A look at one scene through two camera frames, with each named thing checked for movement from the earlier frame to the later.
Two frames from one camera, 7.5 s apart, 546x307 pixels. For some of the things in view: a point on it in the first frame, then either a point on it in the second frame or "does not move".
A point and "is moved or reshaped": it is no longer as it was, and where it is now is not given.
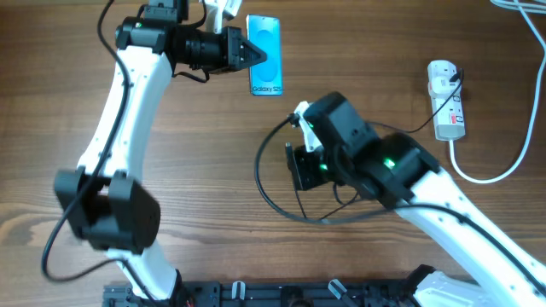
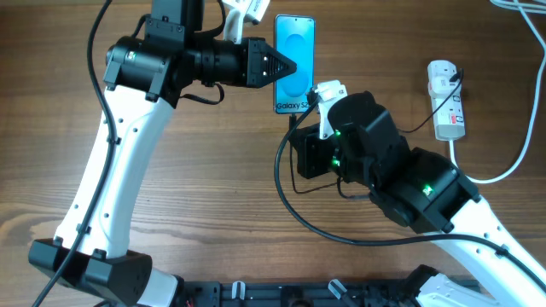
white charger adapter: (438, 75) does not move
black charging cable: (457, 77) is moved or reshaped
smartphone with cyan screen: (264, 31) is moved or reshaped
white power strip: (448, 112) does not move
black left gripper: (232, 43) -> (253, 51)
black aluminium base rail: (274, 293) does not move
